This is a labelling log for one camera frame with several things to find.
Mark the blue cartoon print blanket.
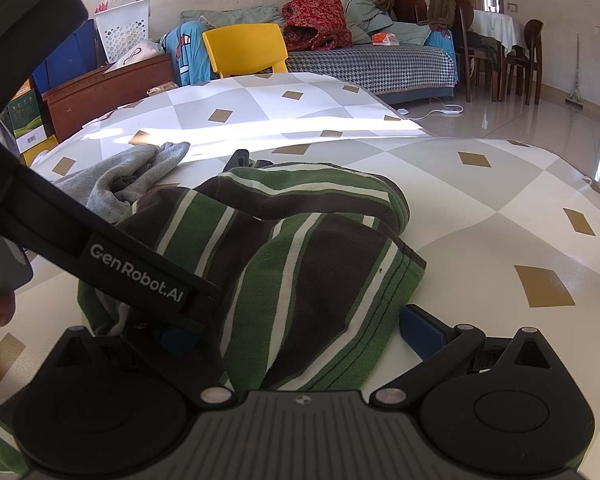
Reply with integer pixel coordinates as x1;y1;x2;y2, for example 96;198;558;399
159;20;213;87

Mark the red cloth on sofa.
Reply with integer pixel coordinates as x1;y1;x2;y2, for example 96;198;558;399
280;0;353;52

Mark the flat grey green cushion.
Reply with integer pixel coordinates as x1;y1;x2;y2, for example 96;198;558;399
181;4;286;31

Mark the white perforated laundry basket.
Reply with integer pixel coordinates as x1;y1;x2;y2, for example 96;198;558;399
94;0;152;65

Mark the long handled broom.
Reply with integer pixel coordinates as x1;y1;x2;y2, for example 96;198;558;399
565;32;586;110

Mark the blue storage box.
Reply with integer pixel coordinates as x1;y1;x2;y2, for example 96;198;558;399
32;19;98;95

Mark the upright grey green pillow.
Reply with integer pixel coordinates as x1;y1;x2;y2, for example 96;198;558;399
345;0;393;36

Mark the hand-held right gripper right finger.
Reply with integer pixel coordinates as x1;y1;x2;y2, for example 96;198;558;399
370;305;563;406

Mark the brown wooden cabinet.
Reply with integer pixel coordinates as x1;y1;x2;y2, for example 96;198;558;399
41;54;177;143

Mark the yellow plastic chair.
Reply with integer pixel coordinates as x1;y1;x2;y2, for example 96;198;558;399
201;22;289;82

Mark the olive garment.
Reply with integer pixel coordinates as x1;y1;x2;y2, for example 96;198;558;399
419;0;461;31

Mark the white power strip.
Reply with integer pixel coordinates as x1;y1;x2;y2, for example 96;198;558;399
397;104;463;120

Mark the white bag with loop print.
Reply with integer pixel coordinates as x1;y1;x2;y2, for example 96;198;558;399
102;40;166;72

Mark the dining table with white cloth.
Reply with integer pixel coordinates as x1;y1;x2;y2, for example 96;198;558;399
467;10;523;91

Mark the grey sweatshirt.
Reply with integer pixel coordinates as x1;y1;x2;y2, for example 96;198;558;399
55;141;191;226

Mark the dark wooden dining chair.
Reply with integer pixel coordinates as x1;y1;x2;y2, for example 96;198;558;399
505;19;545;106
390;0;428;26
452;0;482;103

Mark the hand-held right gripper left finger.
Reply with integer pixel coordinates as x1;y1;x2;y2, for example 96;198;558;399
52;324;233;406

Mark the green brown striped shirt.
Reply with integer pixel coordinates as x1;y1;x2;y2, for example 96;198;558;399
0;162;427;473

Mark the diamond patterned tablecloth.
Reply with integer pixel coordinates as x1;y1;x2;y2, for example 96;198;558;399
0;72;600;480

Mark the small black object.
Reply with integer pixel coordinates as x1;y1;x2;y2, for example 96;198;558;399
223;149;273;171

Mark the blue printed cloth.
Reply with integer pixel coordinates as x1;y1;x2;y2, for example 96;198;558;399
427;29;456;61

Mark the houndstooth covered sofa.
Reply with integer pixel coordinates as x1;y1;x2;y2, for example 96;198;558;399
285;42;458;106

